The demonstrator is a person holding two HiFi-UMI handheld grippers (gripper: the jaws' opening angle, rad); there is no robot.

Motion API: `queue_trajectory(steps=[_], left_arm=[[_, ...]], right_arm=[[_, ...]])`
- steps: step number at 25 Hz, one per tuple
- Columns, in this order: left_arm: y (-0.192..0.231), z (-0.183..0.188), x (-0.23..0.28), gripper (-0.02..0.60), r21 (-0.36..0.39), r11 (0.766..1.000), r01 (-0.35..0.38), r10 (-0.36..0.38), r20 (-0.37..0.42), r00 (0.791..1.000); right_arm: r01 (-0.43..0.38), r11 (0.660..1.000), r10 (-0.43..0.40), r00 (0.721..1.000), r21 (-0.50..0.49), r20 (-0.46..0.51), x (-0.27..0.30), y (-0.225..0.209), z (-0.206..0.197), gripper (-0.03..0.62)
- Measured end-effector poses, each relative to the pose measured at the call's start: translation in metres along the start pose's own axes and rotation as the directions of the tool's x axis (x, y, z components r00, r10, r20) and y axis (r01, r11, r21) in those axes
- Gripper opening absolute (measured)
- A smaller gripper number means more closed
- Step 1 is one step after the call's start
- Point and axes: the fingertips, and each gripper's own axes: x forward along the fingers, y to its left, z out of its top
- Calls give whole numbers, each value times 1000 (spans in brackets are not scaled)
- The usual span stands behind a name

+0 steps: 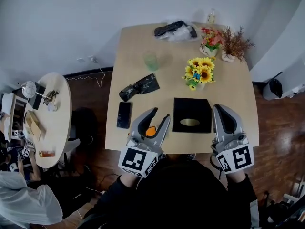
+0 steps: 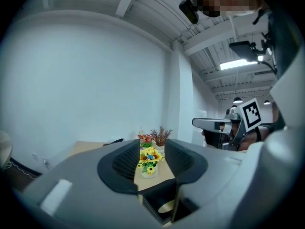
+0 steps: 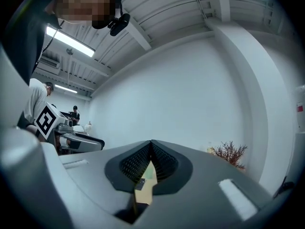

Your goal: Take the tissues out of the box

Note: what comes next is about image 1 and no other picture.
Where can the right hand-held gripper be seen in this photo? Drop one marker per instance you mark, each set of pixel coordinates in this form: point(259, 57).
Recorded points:
point(238, 160)

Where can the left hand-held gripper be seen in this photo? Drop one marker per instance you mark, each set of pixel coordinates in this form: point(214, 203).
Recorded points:
point(135, 160)

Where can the orange plastic piece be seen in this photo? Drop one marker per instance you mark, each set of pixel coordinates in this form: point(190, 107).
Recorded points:
point(151, 131)

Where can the black box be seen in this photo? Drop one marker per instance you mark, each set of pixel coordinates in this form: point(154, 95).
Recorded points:
point(188, 108)

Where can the person's left forearm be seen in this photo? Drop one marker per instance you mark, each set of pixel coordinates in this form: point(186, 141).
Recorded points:
point(129, 181)

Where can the person's right forearm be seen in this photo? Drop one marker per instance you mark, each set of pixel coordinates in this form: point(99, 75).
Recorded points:
point(238, 179)

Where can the black smartphone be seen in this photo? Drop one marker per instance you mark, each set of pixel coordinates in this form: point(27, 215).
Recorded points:
point(124, 115)

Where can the crumpled black plastic bag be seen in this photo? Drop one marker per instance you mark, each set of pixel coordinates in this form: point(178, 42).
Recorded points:
point(143, 86)

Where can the person's dark sneaker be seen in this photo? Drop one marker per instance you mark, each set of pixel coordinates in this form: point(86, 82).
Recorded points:
point(190, 156)

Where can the potted sunflower bouquet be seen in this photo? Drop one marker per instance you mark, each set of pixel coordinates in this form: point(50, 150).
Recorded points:
point(202, 71)

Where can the grey bin with black bag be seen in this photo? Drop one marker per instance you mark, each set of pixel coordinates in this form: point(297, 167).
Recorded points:
point(274, 89)

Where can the green glass cup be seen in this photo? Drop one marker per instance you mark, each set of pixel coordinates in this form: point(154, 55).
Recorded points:
point(150, 61)

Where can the black chair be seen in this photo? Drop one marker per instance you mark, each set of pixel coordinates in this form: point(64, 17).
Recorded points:
point(84, 123)

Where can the person's black clothing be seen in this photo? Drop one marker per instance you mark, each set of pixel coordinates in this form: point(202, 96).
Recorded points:
point(181, 194)

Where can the white cabinet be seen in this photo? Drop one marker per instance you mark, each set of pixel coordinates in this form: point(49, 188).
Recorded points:
point(295, 89)

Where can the grey chair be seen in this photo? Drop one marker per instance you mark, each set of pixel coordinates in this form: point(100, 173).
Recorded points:
point(72, 143)

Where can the potted brown dried plant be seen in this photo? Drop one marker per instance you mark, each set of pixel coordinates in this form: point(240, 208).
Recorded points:
point(234, 43)

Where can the potted pink flowers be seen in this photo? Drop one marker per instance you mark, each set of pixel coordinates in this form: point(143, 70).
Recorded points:
point(210, 40)

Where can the white charger plug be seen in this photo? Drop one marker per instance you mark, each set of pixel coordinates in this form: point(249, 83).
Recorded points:
point(92, 59)

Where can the round white side table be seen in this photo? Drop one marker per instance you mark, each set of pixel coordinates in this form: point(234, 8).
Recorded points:
point(60, 128)

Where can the clear plastic bag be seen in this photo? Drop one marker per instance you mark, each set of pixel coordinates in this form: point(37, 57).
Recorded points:
point(183, 33)

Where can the long black remote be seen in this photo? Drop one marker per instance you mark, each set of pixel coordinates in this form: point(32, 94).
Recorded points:
point(166, 28)

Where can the small white cup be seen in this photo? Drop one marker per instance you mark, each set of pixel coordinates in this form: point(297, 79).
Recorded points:
point(52, 107)

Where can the bunch of keys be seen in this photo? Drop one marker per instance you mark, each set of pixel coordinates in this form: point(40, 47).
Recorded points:
point(50, 96)

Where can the orange drink can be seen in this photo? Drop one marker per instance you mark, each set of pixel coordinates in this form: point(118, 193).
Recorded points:
point(47, 154)

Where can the clear plastic bottle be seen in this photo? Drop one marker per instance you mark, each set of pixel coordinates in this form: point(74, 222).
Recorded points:
point(211, 17)

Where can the open wooden box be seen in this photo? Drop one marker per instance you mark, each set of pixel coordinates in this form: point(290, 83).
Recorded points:
point(34, 126)

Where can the black notebook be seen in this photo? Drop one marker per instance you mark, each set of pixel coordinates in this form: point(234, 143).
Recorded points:
point(38, 98)

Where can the white globe desk lamp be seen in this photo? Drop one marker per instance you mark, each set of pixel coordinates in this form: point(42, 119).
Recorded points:
point(29, 89)

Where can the white storage rack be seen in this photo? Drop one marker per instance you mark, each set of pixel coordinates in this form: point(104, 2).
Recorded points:
point(7, 113)

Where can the white wall outlet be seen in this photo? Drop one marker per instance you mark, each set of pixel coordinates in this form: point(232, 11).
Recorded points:
point(80, 59)

